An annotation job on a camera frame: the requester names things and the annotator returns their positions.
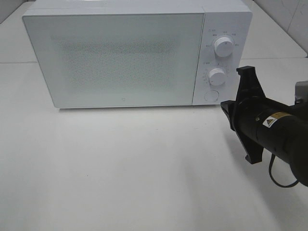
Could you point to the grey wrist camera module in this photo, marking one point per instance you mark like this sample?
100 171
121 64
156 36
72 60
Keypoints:
301 92

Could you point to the white microwave oven body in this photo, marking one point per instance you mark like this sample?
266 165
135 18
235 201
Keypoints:
221 17

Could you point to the white control knob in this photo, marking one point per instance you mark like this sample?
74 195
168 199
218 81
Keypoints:
216 76
223 46

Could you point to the round door release button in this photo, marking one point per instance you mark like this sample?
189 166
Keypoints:
211 96

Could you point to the white microwave door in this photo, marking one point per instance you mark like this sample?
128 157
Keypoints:
90 61

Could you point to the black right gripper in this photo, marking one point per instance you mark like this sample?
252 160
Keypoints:
259 122

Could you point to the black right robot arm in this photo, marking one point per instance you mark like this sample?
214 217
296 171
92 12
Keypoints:
298 162

